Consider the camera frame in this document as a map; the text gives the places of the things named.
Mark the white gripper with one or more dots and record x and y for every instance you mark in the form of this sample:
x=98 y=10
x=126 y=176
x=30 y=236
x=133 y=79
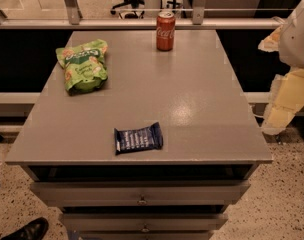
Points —
x=298 y=40

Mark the red coke can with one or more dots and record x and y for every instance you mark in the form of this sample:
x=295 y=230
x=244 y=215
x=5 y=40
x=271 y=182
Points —
x=165 y=31

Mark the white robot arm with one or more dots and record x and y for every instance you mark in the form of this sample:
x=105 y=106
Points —
x=286 y=92

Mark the grey drawer cabinet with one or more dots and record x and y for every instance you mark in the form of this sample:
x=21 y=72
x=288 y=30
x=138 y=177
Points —
x=209 y=131

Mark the dark blue snack bar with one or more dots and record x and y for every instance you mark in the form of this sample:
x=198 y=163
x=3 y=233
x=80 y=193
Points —
x=144 y=139

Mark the black office chair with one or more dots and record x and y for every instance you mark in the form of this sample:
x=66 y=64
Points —
x=128 y=0

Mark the top grey drawer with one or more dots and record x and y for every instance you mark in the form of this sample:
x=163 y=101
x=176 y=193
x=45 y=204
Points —
x=82 y=194

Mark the grey drawer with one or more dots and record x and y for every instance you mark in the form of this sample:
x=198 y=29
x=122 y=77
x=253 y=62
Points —
x=82 y=194
x=150 y=222

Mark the green chips bag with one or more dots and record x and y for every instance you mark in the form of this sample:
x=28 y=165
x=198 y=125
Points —
x=84 y=66

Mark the glass railing with posts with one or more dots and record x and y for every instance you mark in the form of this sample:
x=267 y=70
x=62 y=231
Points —
x=115 y=14

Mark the black leather shoe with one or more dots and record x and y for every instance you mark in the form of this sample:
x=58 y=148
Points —
x=34 y=230

